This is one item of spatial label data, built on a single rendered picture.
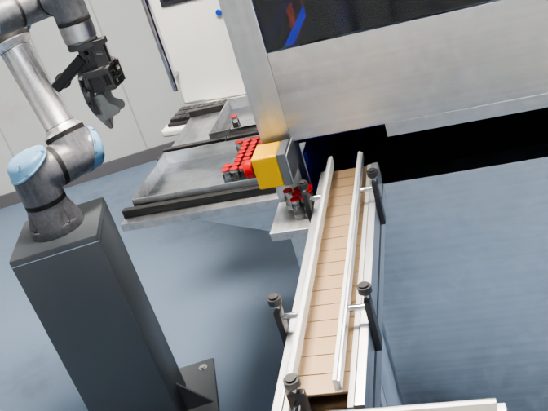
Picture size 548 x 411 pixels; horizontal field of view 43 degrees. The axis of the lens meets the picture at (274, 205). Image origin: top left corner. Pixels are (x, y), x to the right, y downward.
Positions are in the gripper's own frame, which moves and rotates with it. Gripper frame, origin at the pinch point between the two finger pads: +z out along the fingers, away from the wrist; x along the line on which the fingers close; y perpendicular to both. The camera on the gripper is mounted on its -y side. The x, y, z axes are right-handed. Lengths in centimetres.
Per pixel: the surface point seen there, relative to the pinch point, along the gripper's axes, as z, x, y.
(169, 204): 19.8, -8.1, 11.4
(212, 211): 22.1, -11.0, 22.4
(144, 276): 110, 104, -68
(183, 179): 21.4, 7.7, 9.9
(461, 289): 52, -13, 74
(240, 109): 21, 52, 17
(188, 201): 20.1, -8.1, 16.4
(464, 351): 70, -13, 72
